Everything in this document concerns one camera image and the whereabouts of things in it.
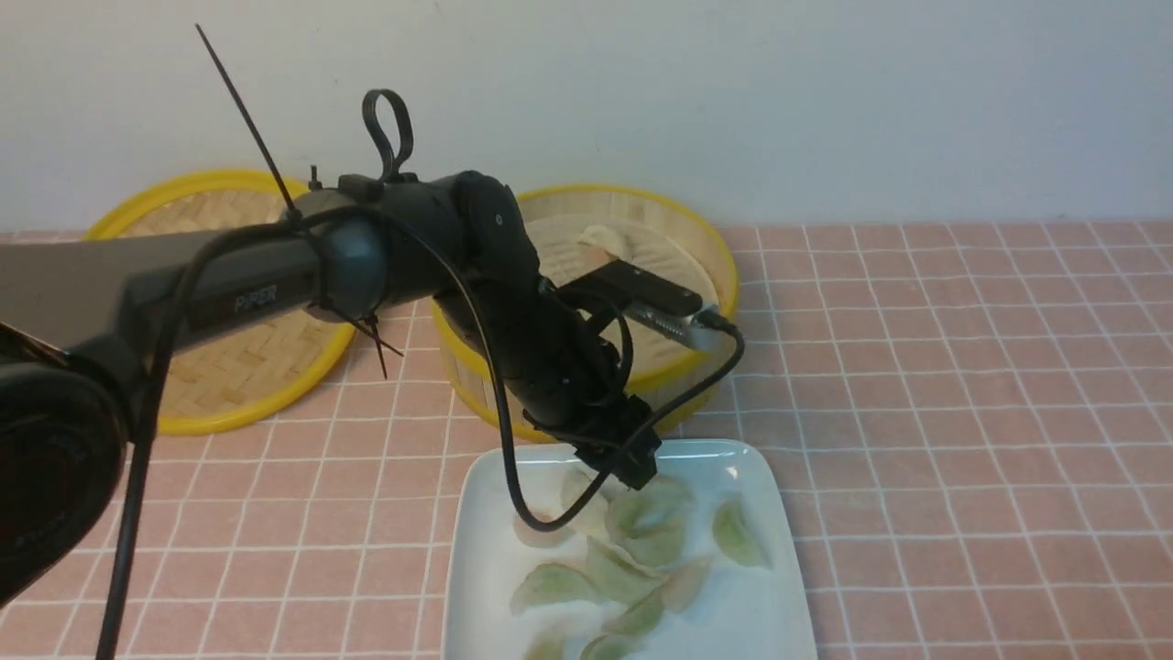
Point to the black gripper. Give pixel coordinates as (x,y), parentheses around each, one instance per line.
(619,437)

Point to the white steamer liner paper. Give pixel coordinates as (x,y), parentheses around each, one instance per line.
(561,261)

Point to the white dumpling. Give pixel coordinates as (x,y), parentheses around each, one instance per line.
(601,244)

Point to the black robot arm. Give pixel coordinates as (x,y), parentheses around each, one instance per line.
(89,329)

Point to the pale dumpling top left plate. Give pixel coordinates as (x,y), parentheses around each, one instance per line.
(590,521)

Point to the green dumpling top centre plate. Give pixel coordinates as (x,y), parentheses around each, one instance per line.
(639,511)

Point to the pink dumpling left on plate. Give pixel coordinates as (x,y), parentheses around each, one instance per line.
(540,539)

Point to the pale green dumpling middle plate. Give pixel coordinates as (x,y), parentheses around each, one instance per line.
(615,576)

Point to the green dumpling lower left plate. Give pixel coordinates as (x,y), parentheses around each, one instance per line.
(553,583)

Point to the pink dumpling lower right plate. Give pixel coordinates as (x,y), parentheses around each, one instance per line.
(682,587)

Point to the white square plate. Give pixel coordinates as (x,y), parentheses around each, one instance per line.
(740,612)

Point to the green dumpling right on plate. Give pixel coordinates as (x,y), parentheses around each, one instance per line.
(733,536)

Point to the green dumpling lower centre plate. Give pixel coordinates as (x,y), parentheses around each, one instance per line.
(640,619)

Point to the green dumpling bottom edge plate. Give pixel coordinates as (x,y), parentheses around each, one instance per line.
(611,646)

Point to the green dumpling bottom left plate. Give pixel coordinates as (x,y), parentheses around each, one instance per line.
(549,644)

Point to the bamboo steamer basket yellow rim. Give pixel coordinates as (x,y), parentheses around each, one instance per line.
(662,369)

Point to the bamboo steamer lid yellow rim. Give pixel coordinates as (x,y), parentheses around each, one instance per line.
(246,376)

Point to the pink checked tablecloth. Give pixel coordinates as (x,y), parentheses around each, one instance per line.
(969,425)

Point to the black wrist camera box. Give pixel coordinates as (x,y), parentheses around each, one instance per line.
(670,310)

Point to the black cable tie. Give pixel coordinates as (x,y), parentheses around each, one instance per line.
(292,213)

